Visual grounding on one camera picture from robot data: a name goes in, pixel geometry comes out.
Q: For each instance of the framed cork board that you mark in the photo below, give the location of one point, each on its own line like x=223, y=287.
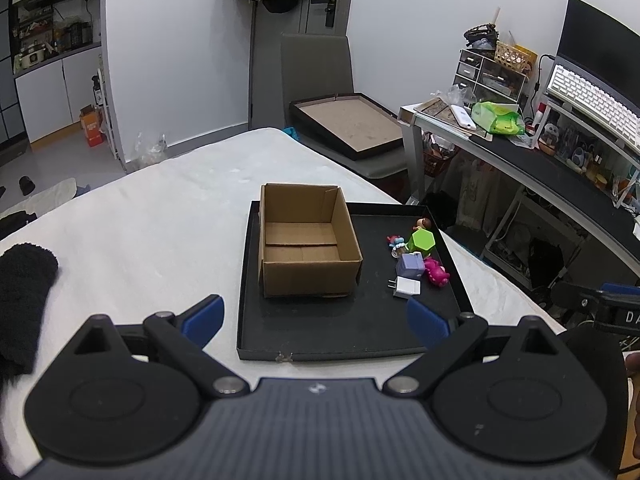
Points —
x=351, y=124

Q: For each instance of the pink dinosaur toy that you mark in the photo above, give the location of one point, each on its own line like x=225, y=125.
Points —
x=436, y=272

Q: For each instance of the blue red small figure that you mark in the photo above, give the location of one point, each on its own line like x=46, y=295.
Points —
x=397, y=245

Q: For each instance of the grey chair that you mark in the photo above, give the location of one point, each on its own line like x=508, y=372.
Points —
x=315, y=66

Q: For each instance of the green plastic bag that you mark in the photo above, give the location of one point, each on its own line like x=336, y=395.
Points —
x=497, y=118

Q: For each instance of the green hexagonal box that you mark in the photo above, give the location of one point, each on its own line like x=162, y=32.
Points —
x=421, y=240

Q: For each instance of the white keyboard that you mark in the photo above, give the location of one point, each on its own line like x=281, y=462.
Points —
x=594, y=103

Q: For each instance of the white power adapter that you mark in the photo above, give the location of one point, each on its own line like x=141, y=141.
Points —
x=404, y=288

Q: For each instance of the brown haired doll figure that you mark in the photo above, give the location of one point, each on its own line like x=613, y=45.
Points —
x=423, y=223

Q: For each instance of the clear drawer organizer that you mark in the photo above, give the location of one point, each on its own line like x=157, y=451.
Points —
x=487, y=79

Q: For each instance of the purple cube toy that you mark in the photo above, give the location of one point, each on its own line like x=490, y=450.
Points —
x=410, y=265

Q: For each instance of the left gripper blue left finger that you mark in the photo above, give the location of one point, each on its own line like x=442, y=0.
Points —
x=201, y=322

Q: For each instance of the white cabinet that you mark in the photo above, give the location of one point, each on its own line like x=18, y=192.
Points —
x=52, y=95

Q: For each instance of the black door handle lock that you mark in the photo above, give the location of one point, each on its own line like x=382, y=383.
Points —
x=329, y=7

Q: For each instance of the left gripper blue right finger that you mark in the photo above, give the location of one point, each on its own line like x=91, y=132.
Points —
x=430, y=327

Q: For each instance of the brown cardboard box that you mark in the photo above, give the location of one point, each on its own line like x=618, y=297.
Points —
x=307, y=243

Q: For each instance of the black monitor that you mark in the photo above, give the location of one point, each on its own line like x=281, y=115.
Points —
x=602, y=46

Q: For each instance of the black shallow tray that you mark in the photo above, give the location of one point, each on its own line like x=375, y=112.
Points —
x=370, y=323

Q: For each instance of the white desk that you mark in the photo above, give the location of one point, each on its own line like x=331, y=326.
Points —
x=563, y=188

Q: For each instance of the person right hand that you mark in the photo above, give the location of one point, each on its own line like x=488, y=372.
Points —
x=632, y=363

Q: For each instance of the black fuzzy cloth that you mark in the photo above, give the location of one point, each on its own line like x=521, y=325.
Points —
x=28, y=272

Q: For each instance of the orange cardboard box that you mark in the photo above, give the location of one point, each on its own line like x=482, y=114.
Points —
x=91, y=121

